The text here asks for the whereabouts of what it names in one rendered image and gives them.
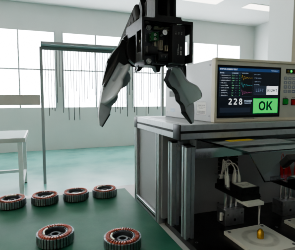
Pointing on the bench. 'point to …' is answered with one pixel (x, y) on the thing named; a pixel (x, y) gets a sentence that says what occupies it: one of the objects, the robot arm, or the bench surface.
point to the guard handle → (287, 160)
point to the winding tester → (289, 85)
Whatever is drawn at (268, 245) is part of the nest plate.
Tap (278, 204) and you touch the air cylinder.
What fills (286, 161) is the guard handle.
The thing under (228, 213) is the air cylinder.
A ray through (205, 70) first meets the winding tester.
